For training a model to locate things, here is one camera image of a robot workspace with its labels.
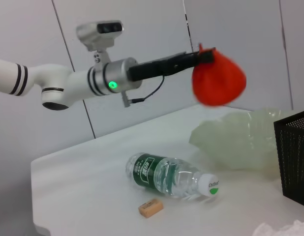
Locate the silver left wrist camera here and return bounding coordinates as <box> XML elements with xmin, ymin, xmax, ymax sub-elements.
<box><xmin>76</xmin><ymin>21</ymin><xmax>125</xmax><ymax>72</ymax></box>

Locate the tan eraser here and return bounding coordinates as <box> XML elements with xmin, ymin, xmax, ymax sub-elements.
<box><xmin>138</xmin><ymin>198</ymin><xmax>164</xmax><ymax>218</ymax></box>

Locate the thin left wrist cable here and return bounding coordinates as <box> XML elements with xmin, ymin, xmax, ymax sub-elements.
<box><xmin>121</xmin><ymin>75</ymin><xmax>165</xmax><ymax>108</ymax></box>

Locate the clear green-label water bottle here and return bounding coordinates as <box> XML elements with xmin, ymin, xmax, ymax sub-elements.
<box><xmin>125</xmin><ymin>152</ymin><xmax>221</xmax><ymax>200</ymax></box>

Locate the white paper ball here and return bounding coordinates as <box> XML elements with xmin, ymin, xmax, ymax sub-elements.
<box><xmin>251</xmin><ymin>220</ymin><xmax>304</xmax><ymax>236</ymax></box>

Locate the translucent green glass fruit plate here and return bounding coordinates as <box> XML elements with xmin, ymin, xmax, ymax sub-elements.
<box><xmin>189</xmin><ymin>108</ymin><xmax>290</xmax><ymax>177</ymax></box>

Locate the black mesh pen holder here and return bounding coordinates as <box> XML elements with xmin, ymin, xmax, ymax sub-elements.
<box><xmin>274</xmin><ymin>110</ymin><xmax>304</xmax><ymax>206</ymax></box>

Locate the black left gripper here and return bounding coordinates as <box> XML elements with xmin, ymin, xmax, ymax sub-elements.
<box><xmin>128</xmin><ymin>48</ymin><xmax>215</xmax><ymax>82</ymax></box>

